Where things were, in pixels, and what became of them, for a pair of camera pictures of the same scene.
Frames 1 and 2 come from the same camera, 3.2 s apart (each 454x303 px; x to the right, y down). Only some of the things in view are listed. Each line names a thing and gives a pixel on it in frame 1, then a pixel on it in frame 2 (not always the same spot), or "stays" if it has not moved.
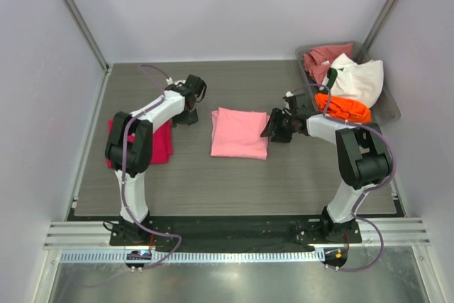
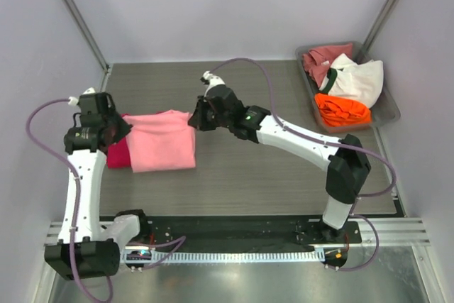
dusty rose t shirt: [313, 60] stays
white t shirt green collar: [362, 81] stays
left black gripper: [191, 119] → [124, 128]
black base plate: [233, 233] stays
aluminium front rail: [394, 231] stays
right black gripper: [276, 116] → [198, 120]
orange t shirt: [342, 108] stays
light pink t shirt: [237, 133] → [164, 140]
